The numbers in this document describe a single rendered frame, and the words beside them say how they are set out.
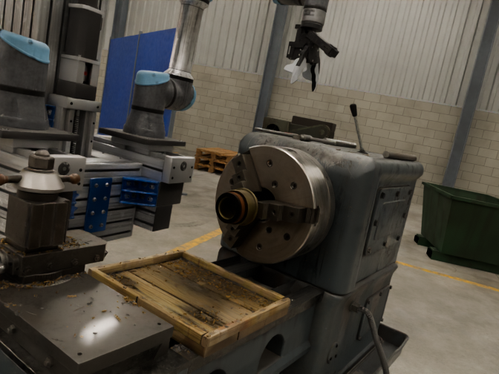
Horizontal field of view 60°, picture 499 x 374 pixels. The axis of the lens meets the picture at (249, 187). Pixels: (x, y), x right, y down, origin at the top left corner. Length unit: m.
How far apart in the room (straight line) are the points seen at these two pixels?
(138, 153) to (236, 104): 10.54
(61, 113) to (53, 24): 0.27
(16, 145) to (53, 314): 0.60
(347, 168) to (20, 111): 0.85
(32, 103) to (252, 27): 11.21
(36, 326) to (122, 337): 0.12
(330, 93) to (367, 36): 1.59
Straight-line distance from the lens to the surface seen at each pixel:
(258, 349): 1.07
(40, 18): 1.49
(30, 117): 1.25
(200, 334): 0.83
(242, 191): 1.05
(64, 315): 0.71
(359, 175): 1.19
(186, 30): 1.71
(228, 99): 12.15
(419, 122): 11.20
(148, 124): 1.58
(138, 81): 1.60
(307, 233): 1.08
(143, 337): 0.67
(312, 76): 1.51
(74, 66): 1.48
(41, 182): 0.77
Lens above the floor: 1.30
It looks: 9 degrees down
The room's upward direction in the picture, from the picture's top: 11 degrees clockwise
